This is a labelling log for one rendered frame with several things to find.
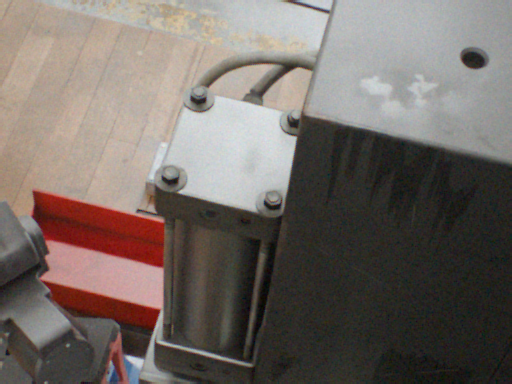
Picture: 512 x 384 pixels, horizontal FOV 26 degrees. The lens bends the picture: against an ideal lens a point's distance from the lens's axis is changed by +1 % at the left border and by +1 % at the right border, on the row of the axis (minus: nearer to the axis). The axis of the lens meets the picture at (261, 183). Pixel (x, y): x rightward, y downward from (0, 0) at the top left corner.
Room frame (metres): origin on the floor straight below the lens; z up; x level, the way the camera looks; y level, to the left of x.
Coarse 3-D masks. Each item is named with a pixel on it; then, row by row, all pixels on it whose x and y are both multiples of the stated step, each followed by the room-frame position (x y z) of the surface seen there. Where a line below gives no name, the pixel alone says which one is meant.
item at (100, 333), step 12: (72, 324) 0.48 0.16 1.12; (84, 324) 0.49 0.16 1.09; (96, 324) 0.49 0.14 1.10; (108, 324) 0.49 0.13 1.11; (84, 336) 0.48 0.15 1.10; (96, 336) 0.48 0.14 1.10; (108, 336) 0.48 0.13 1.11; (96, 348) 0.47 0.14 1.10; (108, 348) 0.47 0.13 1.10; (96, 360) 0.45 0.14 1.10; (96, 372) 0.44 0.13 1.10
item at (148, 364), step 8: (160, 312) 0.47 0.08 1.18; (152, 336) 0.45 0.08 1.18; (152, 344) 0.44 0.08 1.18; (152, 352) 0.43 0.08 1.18; (144, 360) 0.42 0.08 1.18; (152, 360) 0.43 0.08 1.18; (144, 368) 0.42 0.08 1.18; (152, 368) 0.42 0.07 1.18; (144, 376) 0.41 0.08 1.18; (152, 376) 0.41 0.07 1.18; (160, 376) 0.41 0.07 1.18; (168, 376) 0.41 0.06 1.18; (176, 376) 0.41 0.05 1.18; (184, 376) 0.41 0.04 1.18; (192, 376) 0.42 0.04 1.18
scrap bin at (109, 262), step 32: (32, 192) 0.73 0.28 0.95; (64, 224) 0.72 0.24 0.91; (96, 224) 0.72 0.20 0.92; (128, 224) 0.71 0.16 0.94; (160, 224) 0.71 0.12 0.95; (64, 256) 0.67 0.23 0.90; (96, 256) 0.68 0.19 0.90; (128, 256) 0.68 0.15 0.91; (160, 256) 0.69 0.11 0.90; (64, 288) 0.60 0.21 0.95; (96, 288) 0.63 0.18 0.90; (128, 288) 0.64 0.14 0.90; (160, 288) 0.65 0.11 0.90; (128, 320) 0.59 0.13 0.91
